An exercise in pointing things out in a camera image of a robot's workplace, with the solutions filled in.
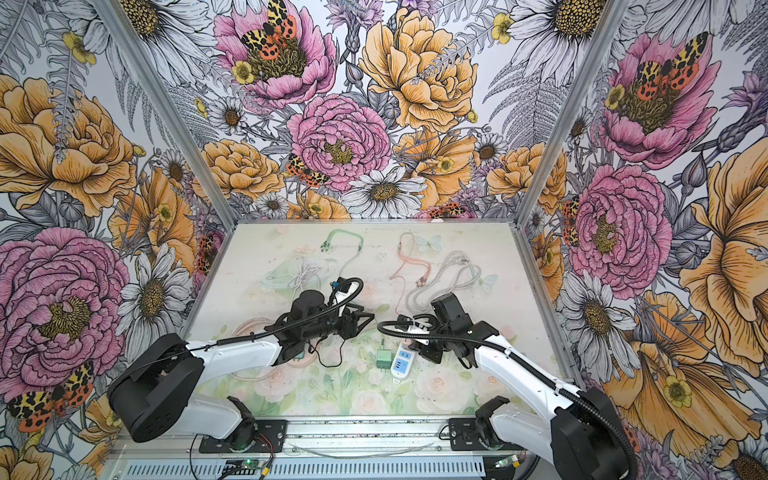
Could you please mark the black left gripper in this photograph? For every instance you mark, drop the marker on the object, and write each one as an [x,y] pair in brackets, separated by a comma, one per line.
[350,326]

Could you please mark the white blue power strip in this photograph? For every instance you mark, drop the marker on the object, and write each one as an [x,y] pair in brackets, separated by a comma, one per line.
[402,363]

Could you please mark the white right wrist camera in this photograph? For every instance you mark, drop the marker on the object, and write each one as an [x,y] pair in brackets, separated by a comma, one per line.
[416,334]

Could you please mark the aluminium corner post right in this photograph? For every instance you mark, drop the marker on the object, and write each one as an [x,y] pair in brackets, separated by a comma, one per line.
[606,30]

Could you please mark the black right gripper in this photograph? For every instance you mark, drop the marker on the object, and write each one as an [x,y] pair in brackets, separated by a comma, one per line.
[427,353]

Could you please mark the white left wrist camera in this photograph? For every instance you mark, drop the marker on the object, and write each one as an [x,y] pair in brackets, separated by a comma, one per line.
[342,289]

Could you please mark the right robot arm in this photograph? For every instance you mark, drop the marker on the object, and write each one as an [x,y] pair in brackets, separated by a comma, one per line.
[577,431]

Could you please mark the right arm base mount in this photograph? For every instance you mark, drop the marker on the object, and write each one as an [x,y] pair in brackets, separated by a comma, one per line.
[473,434]

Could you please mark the aluminium corner post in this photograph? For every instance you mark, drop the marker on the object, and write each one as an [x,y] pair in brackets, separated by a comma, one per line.
[606,30]
[135,55]

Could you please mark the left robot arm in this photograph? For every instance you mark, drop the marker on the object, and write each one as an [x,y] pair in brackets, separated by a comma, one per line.
[157,393]

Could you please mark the aluminium corner post left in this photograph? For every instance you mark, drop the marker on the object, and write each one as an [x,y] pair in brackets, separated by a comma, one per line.
[135,55]

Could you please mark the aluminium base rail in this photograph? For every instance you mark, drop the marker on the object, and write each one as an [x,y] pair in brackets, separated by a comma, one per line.
[342,437]

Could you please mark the green charger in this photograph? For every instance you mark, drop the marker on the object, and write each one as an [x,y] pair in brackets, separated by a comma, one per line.
[384,357]

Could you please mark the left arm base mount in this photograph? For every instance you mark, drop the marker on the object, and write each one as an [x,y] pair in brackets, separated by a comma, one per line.
[264,435]

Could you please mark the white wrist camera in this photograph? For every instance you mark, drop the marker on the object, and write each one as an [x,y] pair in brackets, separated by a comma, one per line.
[416,334]
[342,289]

